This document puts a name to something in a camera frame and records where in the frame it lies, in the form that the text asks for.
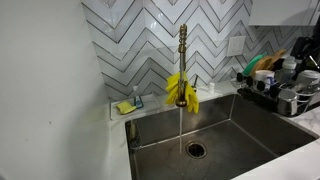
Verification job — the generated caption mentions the green cutting board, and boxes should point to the green cutting board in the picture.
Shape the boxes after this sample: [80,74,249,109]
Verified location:
[242,52,268,77]

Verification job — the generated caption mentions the white mug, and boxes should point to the white mug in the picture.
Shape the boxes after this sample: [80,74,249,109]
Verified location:
[253,69,276,92]

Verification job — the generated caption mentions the yellow rubber glove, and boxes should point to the yellow rubber glove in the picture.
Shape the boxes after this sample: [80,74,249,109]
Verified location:
[184,79,201,114]

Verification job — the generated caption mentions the stainless steel sink basin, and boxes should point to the stainless steel sink basin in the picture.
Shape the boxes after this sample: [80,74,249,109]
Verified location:
[124,93,319,180]

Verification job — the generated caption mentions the wooden cutting board with handle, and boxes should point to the wooden cutting board with handle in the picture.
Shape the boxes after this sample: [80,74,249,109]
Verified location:
[266,48,287,71]

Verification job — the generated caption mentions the round wooden cutting board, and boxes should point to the round wooden cutting board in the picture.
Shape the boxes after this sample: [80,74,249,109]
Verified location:
[249,55,274,77]

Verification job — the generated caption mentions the sink caddy holder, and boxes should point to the sink caddy holder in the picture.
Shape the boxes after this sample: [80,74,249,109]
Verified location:
[128,119,144,150]

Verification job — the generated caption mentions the brass pull-down kitchen faucet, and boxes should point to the brass pull-down kitchen faucet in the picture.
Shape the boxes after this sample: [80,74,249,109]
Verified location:
[175,23,190,108]

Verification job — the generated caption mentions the clear baby bottle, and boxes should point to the clear baby bottle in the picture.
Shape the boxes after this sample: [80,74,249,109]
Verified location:
[276,56,300,85]

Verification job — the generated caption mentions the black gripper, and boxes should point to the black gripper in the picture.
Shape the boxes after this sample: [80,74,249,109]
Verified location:
[289,35,315,62]

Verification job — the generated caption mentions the white sponge tray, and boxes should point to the white sponge tray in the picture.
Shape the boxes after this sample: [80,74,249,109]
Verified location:
[110,93,162,121]

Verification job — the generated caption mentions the blue dish scrubber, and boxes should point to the blue dish scrubber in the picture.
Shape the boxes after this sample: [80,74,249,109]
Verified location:
[134,95,145,110]

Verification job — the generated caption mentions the round sink drain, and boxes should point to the round sink drain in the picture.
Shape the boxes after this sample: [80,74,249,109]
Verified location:
[185,141,208,160]

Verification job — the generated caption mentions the black utensil holder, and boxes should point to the black utensil holder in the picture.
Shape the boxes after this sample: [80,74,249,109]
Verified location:
[299,59,320,73]

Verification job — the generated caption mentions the white bowl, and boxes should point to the white bowl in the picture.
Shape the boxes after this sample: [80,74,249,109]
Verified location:
[294,69,320,88]

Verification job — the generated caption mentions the small white bottle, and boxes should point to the small white bottle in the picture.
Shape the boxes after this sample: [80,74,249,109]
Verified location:
[207,82,216,95]

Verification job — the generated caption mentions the white upper cabinet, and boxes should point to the white upper cabinet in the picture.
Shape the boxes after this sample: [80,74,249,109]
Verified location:
[248,0,320,27]

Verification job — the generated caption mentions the clear soap dispenser bottle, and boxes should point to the clear soap dispenser bottle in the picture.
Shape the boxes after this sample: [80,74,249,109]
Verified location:
[131,85,141,106]

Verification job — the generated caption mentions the black steel dish rack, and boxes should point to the black steel dish rack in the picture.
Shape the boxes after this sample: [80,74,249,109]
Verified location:
[236,79,320,118]

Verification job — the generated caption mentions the white wall outlet plate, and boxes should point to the white wall outlet plate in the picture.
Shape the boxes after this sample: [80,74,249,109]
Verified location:
[226,35,247,58]

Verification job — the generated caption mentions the dark tap lever handle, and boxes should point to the dark tap lever handle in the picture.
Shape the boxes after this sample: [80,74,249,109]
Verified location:
[192,74,200,92]

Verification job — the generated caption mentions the yellow cloth on faucet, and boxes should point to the yellow cloth on faucet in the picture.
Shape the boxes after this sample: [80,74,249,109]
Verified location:
[165,71,183,105]

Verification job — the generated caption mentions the stainless steel utensil cup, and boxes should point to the stainless steel utensil cup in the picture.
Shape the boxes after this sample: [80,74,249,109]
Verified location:
[276,89,300,117]

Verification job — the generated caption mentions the yellow sponge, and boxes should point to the yellow sponge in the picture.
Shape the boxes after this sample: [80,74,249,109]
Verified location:
[115,100,137,116]

